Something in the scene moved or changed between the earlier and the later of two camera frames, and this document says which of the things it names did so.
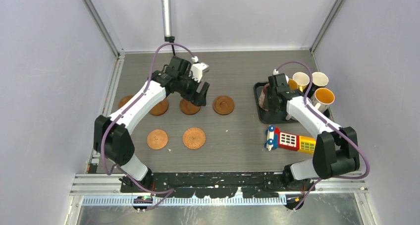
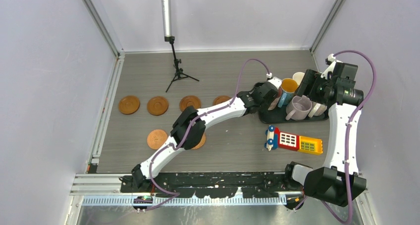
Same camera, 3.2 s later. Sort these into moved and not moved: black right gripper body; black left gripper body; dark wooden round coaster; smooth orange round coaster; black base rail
Moved: black right gripper body; black left gripper body
Not moved: smooth orange round coaster; dark wooden round coaster; black base rail
